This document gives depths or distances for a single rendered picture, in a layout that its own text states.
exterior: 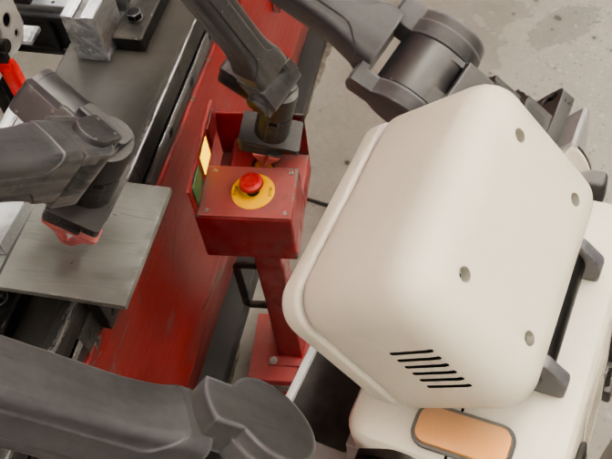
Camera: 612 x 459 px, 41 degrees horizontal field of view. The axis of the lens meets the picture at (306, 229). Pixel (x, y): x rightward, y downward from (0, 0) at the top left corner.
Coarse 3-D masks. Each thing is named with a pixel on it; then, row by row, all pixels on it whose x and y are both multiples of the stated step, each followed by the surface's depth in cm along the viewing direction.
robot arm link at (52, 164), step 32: (0, 128) 69; (32, 128) 72; (64, 128) 75; (0, 160) 65; (32, 160) 68; (64, 160) 72; (96, 160) 76; (0, 192) 66; (32, 192) 71; (64, 192) 77
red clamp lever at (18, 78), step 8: (0, 40) 99; (8, 40) 100; (0, 48) 99; (8, 48) 100; (0, 56) 101; (8, 56) 102; (0, 64) 102; (8, 64) 102; (16, 64) 103; (0, 72) 103; (8, 72) 102; (16, 72) 103; (8, 80) 104; (16, 80) 104; (24, 80) 105; (16, 88) 105
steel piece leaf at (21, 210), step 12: (0, 204) 106; (12, 204) 106; (24, 204) 103; (0, 216) 105; (12, 216) 105; (24, 216) 104; (0, 228) 104; (12, 228) 102; (0, 240) 103; (12, 240) 102; (0, 252) 102
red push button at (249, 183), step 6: (246, 174) 131; (252, 174) 130; (258, 174) 131; (240, 180) 130; (246, 180) 130; (252, 180) 129; (258, 180) 129; (240, 186) 129; (246, 186) 129; (252, 186) 129; (258, 186) 129; (246, 192) 129; (252, 192) 129; (258, 192) 131
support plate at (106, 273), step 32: (128, 192) 106; (160, 192) 105; (32, 224) 104; (128, 224) 103; (0, 256) 102; (32, 256) 101; (64, 256) 101; (96, 256) 100; (128, 256) 100; (0, 288) 99; (32, 288) 98; (64, 288) 98; (96, 288) 98; (128, 288) 97
